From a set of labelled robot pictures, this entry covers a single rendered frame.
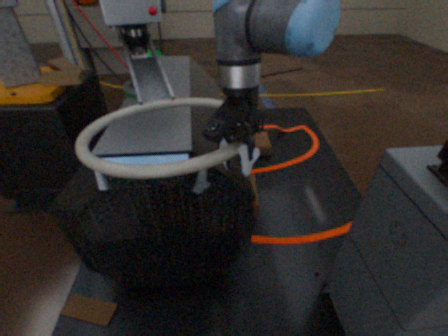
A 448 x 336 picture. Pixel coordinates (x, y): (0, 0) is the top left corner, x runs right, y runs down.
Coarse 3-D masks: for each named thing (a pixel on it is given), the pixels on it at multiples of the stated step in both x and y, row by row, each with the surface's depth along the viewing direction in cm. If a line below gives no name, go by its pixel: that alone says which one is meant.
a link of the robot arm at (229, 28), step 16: (224, 0) 44; (240, 0) 43; (224, 16) 45; (240, 16) 43; (224, 32) 46; (240, 32) 44; (224, 48) 48; (240, 48) 47; (224, 64) 50; (240, 64) 49; (256, 64) 50
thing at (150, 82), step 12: (120, 36) 115; (132, 60) 110; (144, 60) 111; (156, 60) 105; (132, 72) 97; (144, 72) 106; (156, 72) 106; (144, 84) 101; (156, 84) 101; (168, 84) 95; (144, 96) 96; (156, 96) 97; (168, 96) 97; (168, 108) 94
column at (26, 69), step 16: (0, 16) 125; (16, 16) 138; (0, 32) 128; (16, 32) 132; (0, 48) 132; (16, 48) 135; (0, 64) 135; (16, 64) 138; (32, 64) 142; (16, 80) 142; (32, 80) 146
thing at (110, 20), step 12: (108, 0) 95; (120, 0) 97; (132, 0) 98; (144, 0) 99; (156, 0) 101; (108, 12) 97; (120, 12) 99; (132, 12) 100; (144, 12) 102; (108, 24) 100; (120, 24) 101; (132, 24) 107; (144, 24) 111
